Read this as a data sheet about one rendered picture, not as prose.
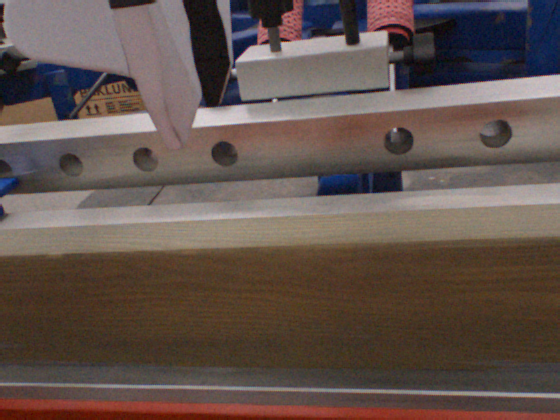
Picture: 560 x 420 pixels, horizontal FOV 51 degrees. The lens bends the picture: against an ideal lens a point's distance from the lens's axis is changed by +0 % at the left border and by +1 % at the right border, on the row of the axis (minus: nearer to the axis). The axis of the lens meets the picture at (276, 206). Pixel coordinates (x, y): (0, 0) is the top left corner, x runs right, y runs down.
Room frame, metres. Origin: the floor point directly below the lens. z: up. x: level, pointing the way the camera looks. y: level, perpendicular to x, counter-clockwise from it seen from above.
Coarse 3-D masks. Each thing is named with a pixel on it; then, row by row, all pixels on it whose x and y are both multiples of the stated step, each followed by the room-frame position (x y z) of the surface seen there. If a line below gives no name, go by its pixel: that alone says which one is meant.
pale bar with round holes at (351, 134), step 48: (336, 96) 0.46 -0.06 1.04; (384, 96) 0.44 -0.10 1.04; (432, 96) 0.42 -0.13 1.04; (480, 96) 0.40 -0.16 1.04; (528, 96) 0.39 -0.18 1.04; (0, 144) 0.49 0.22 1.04; (48, 144) 0.48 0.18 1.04; (96, 144) 0.47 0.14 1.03; (144, 144) 0.46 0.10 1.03; (192, 144) 0.45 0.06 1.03; (240, 144) 0.44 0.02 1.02; (288, 144) 0.43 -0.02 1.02; (336, 144) 0.42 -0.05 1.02; (384, 144) 0.41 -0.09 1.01; (432, 144) 0.40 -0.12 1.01; (480, 144) 0.39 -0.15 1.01; (528, 144) 0.38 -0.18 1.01; (48, 192) 0.48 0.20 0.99
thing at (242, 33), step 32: (416, 0) 1.03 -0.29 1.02; (480, 0) 1.07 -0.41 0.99; (512, 0) 1.09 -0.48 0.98; (544, 0) 0.75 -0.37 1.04; (256, 32) 0.97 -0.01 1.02; (448, 32) 0.89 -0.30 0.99; (480, 32) 0.85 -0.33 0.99; (512, 32) 0.82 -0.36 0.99; (544, 32) 0.74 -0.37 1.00; (544, 64) 0.74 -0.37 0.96
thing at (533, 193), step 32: (384, 192) 0.38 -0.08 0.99; (416, 192) 0.37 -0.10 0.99; (448, 192) 0.36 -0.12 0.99; (480, 192) 0.35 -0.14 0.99; (512, 192) 0.35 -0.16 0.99; (544, 192) 0.34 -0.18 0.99; (0, 224) 0.43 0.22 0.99; (32, 224) 0.42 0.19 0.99; (64, 224) 0.41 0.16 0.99; (96, 224) 0.40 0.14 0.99
